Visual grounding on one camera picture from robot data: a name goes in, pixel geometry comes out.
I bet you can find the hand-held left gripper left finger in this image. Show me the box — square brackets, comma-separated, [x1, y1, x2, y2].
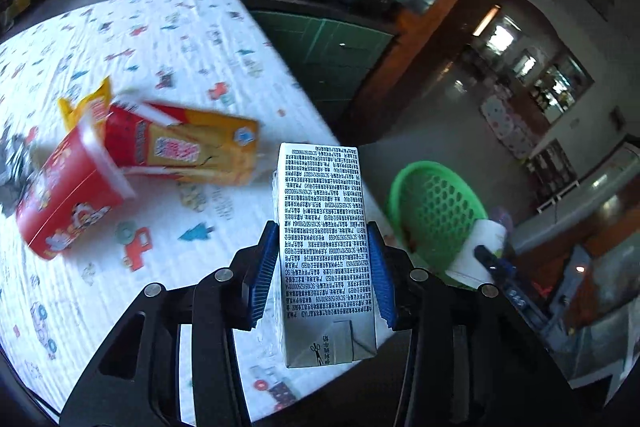
[60, 221, 280, 427]

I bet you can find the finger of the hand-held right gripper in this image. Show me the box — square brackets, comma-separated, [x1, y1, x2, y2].
[475, 244, 523, 294]

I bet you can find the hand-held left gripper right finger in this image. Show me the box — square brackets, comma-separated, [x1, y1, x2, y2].
[367, 221, 576, 427]

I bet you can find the white paper cup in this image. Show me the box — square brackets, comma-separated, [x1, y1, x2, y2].
[444, 217, 508, 291]

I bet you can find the blue white drink carton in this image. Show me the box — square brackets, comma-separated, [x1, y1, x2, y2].
[276, 143, 379, 369]

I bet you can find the green plastic basket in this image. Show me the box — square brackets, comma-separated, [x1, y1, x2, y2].
[387, 161, 489, 279]

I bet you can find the orange cardboard box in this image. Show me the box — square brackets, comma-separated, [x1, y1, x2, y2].
[170, 109, 261, 186]

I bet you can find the dotted play fence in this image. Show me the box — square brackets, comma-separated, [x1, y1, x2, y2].
[479, 87, 542, 158]

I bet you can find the red cartoon paper cup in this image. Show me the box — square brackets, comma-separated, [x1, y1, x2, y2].
[15, 107, 137, 261]

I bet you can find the green kitchen cabinet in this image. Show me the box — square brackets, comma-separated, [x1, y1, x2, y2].
[247, 4, 397, 130]

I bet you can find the printed white tablecloth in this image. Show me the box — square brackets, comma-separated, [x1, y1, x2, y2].
[0, 0, 362, 424]

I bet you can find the yellow torn snack packet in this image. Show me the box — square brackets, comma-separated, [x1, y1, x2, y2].
[58, 77, 114, 131]

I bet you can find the crumpled grey foil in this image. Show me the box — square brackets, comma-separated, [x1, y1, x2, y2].
[0, 122, 40, 188]

